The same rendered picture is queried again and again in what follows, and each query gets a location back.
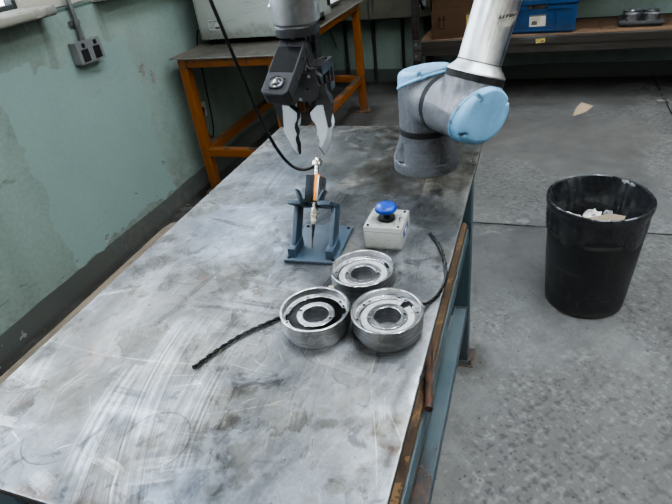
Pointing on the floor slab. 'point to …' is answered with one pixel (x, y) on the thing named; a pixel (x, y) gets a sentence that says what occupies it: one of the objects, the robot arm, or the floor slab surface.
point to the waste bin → (594, 242)
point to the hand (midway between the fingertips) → (309, 148)
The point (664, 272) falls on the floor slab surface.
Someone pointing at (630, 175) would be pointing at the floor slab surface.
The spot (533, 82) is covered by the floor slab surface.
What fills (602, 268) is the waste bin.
